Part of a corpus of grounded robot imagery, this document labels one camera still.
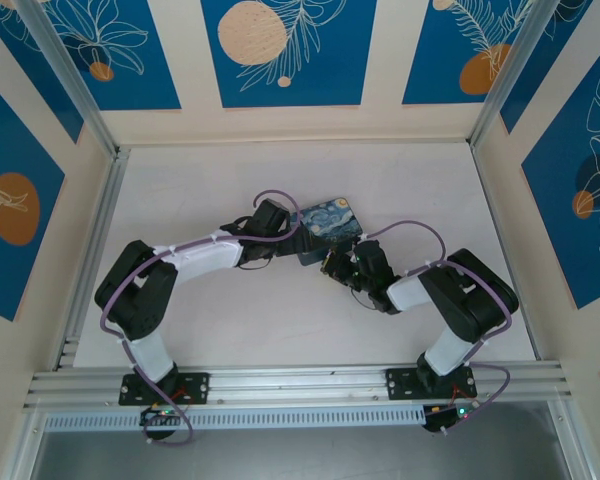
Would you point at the dark box starry night lid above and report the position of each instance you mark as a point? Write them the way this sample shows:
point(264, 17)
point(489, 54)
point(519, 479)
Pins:
point(330, 220)

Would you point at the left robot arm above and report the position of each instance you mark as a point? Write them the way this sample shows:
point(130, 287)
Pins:
point(130, 290)

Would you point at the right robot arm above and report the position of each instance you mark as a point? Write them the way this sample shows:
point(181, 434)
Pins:
point(470, 295)

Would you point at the black controller board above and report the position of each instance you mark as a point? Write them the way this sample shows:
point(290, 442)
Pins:
point(450, 415)
point(162, 414)

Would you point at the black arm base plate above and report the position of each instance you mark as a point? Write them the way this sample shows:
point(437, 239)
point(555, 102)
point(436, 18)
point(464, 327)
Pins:
point(402, 382)
point(195, 387)

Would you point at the aluminium mounting rail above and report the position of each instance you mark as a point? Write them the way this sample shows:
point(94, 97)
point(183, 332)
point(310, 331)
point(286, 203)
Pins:
point(300, 387)

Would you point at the aluminium table edge rail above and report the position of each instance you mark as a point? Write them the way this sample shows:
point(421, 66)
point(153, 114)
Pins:
point(87, 260)
point(522, 280)

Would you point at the blue floral wall panel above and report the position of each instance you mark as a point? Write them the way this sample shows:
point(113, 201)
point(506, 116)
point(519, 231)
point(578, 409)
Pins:
point(15, 150)
point(130, 75)
point(290, 80)
point(445, 75)
point(570, 225)

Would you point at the aluminium frame post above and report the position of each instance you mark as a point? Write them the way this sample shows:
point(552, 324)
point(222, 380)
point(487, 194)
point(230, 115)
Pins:
point(65, 75)
point(510, 75)

